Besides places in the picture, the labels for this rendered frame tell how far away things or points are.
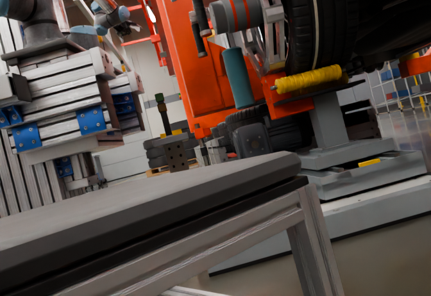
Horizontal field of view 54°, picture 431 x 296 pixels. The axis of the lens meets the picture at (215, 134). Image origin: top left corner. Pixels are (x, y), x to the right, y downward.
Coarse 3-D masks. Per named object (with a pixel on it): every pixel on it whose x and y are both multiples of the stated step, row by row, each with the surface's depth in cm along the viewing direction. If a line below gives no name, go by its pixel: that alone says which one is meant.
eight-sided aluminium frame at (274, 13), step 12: (264, 0) 142; (276, 0) 142; (264, 12) 143; (276, 12) 142; (264, 24) 148; (276, 24) 148; (252, 36) 192; (276, 36) 152; (252, 48) 191; (276, 48) 156; (252, 60) 185; (264, 60) 183; (276, 60) 156; (264, 72) 167; (276, 72) 170
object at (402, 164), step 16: (368, 160) 157; (384, 160) 139; (400, 160) 139; (416, 160) 140; (320, 176) 154; (336, 176) 138; (352, 176) 138; (368, 176) 138; (384, 176) 139; (400, 176) 139; (320, 192) 141; (336, 192) 138; (352, 192) 138
